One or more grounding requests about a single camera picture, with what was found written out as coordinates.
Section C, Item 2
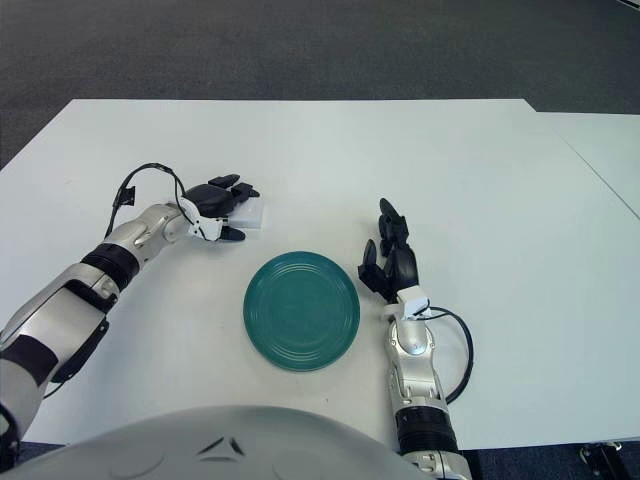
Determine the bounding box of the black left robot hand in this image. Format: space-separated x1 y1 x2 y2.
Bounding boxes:
184 173 261 243

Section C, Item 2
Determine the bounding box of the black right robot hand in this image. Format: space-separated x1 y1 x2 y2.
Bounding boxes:
357 197 420 303

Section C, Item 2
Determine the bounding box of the white charger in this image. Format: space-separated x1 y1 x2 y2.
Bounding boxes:
230 199 271 232

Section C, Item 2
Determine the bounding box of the green ridged plate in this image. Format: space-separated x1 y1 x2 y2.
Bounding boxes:
243 250 361 373

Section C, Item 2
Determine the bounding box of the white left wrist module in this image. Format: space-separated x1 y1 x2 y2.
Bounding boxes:
177 197 224 242

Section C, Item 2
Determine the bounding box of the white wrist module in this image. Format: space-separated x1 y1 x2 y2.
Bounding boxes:
177 197 224 242
397 287 430 319

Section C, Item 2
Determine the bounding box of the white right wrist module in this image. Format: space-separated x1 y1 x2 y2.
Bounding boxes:
397 287 430 319

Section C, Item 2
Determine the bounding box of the grey robot torso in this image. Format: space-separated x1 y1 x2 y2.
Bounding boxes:
0 404 416 480

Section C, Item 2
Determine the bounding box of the black metal table foot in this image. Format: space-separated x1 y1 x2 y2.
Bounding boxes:
579 441 625 480

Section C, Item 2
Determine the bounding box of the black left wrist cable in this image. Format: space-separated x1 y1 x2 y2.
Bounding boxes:
104 163 201 240

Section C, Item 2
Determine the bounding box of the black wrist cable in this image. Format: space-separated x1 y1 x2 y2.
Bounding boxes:
417 305 475 405
104 163 201 240

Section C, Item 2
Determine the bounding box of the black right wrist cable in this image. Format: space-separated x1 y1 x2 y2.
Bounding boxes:
417 305 475 405

